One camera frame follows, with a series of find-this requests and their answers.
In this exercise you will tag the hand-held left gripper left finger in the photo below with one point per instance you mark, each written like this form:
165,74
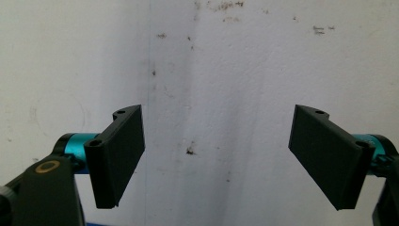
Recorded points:
116,157

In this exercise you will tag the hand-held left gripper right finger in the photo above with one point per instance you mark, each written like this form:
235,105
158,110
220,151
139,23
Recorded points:
329,157

